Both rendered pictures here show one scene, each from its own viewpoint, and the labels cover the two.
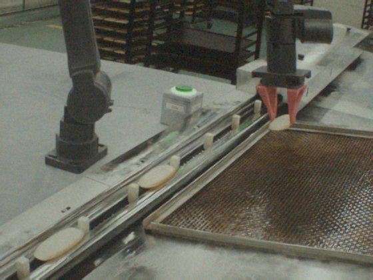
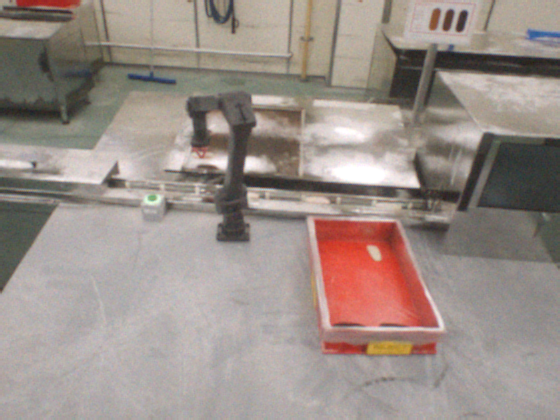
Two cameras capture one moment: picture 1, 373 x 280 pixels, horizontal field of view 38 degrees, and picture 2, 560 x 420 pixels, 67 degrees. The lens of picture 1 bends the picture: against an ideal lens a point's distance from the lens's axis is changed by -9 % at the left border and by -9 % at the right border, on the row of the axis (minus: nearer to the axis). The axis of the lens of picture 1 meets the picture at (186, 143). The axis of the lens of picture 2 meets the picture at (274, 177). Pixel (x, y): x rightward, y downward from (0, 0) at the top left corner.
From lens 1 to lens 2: 195 cm
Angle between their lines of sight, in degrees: 95
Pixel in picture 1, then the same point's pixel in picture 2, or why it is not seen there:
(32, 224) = (317, 207)
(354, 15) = not seen: outside the picture
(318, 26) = not seen: hidden behind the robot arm
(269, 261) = (307, 150)
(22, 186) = (278, 237)
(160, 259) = (316, 170)
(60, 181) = (262, 228)
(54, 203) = (298, 207)
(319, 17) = not seen: hidden behind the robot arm
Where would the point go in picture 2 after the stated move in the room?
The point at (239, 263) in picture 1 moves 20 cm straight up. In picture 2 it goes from (311, 155) to (315, 113)
